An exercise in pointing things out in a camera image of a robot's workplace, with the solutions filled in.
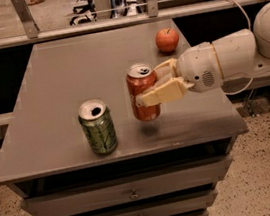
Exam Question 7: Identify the red apple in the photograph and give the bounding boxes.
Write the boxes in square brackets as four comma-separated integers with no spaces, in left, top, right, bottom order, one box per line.
[155,28,179,53]

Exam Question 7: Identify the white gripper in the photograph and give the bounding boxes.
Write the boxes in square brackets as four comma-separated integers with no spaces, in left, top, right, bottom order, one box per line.
[135,42,223,107]

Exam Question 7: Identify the black office chair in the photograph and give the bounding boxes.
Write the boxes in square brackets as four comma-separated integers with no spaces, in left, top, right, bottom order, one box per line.
[69,0,97,25]

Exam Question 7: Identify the white cable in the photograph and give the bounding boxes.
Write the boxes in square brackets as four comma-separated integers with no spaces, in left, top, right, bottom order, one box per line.
[210,0,262,98]

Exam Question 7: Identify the grey drawer cabinet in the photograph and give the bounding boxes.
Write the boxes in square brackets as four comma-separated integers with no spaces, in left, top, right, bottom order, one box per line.
[0,22,246,216]

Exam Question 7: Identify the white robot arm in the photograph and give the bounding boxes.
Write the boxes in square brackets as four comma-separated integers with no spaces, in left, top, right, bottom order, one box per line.
[135,3,270,107]

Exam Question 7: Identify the red coke can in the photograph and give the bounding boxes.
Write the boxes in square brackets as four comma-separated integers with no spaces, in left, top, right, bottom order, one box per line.
[126,62,161,122]

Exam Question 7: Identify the green soda can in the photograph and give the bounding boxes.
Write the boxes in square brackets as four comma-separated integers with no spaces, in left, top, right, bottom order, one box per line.
[78,99,118,155]

